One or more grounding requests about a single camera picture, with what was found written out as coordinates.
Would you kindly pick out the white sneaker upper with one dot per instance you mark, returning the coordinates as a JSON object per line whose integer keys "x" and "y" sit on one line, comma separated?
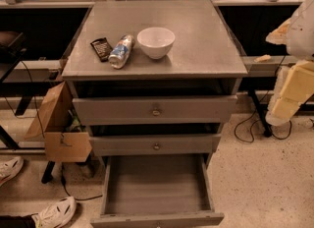
{"x": 10, "y": 169}

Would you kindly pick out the cardboard box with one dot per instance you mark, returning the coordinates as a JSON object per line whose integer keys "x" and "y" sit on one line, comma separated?
{"x": 51, "y": 123}

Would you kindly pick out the middle drawer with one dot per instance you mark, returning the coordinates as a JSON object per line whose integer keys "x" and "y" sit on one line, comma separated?
{"x": 154, "y": 144}

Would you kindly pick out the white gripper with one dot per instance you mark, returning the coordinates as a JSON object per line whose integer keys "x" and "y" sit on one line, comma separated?
{"x": 302, "y": 36}

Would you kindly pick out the top drawer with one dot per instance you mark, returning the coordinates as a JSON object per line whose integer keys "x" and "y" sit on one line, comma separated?
{"x": 155, "y": 110}

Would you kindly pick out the black snack packet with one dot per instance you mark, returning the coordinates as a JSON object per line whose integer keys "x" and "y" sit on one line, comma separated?
{"x": 102, "y": 48}

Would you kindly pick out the yellow foam piece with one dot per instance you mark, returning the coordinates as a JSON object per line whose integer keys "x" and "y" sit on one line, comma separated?
{"x": 263, "y": 58}

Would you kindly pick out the white sneaker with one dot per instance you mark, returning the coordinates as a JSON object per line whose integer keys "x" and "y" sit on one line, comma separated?
{"x": 56, "y": 215}
{"x": 10, "y": 169}

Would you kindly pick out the grey drawer cabinet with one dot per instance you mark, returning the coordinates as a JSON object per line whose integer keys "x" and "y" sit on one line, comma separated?
{"x": 154, "y": 77}

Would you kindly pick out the white sneaker lower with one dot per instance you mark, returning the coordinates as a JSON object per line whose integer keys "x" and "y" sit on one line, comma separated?
{"x": 56, "y": 215}

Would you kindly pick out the white bowl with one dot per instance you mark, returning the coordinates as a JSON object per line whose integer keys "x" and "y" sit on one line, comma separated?
{"x": 156, "y": 42}

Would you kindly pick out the redbull can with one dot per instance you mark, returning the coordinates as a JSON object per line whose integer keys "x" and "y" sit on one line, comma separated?
{"x": 121, "y": 52}

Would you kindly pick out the open bottom drawer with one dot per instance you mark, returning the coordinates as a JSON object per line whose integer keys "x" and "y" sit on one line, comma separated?
{"x": 156, "y": 191}

